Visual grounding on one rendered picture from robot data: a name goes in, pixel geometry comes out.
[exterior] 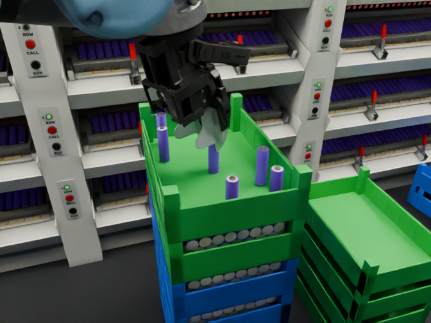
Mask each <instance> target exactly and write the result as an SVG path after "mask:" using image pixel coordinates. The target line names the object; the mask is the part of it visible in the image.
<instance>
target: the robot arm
mask: <svg viewBox="0 0 431 323"><path fill-rule="evenodd" d="M207 13H208V10H207V4H206V0H0V22H5V23H15V24H33V25H43V26H60V27H70V28H79V29H81V30H82V31H84V32H86V33H88V34H89V35H92V36H94V37H98V38H104V39H115V38H131V37H136V36H139V35H141V34H143V35H145V36H143V37H142V38H140V39H138V40H136V41H134V43H135V46H136V48H137V52H138V54H139V58H140V61H141V64H142V66H143V69H144V72H145V75H146V78H145V79H143V80H142V81H141V83H142V86H143V88H144V91H145V94H146V97H147V99H148V103H149V105H150V108H151V111H152V113H154V112H156V111H157V110H159V109H160V108H162V109H165V110H166V112H167V114H169V115H170V116H171V118H172V121H173V122H175V123H177V124H178V125H177V126H176V128H175V129H174V136H175V137H176V138H177V139H181V138H184V137H187V136H189V135H192V134H194V133H197V134H198V137H197V139H196V148H197V149H204V148H206V147H208V146H210V145H212V144H214V146H215V151H216V152H219V151H220V150H221V148H222V147H223V145H224V142H225V140H226V136H227V132H228V127H229V126H230V117H231V106H230V101H229V98H228V96H227V93H226V87H225V86H223V82H222V79H221V77H220V73H219V72H218V70H217V69H216V68H215V65H214V64H211V63H224V64H227V65H229V66H236V67H239V65H248V61H249V56H250V52H251V49H249V48H247V47H244V44H241V43H238V42H237V41H229V40H226V42H218V41H213V40H205V39H200V38H197V37H199V36H200V34H202V32H203V30H204V28H203V22H202V21H203V20H204V19H205V18H206V16H207ZM150 87H151V88H154V89H156V90H157V91H156V94H157V97H158V98H159V99H158V100H157V101H156V102H155V103H154V104H152V102H151V98H150V96H149V92H148V89H149V88H150ZM208 106H210V107H208Z"/></svg>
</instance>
